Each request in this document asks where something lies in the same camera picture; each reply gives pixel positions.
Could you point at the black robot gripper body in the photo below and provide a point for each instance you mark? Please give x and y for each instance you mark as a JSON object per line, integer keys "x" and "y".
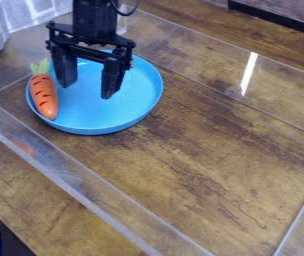
{"x": 91, "y": 36}

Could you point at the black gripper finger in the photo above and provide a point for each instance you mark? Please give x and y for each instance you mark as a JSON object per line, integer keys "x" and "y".
{"x": 112, "y": 76}
{"x": 65, "y": 66}

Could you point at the orange toy carrot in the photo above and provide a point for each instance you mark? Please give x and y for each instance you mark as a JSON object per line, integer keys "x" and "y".
{"x": 43, "y": 90}

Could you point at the blue round tray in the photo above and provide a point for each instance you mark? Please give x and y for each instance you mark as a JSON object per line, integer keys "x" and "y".
{"x": 87, "y": 114}

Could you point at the black bar at back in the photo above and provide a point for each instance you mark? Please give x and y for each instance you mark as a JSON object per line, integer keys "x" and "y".
{"x": 282, "y": 12}

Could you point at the clear acrylic barrier wall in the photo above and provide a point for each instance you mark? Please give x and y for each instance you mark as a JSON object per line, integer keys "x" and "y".
{"x": 204, "y": 179}

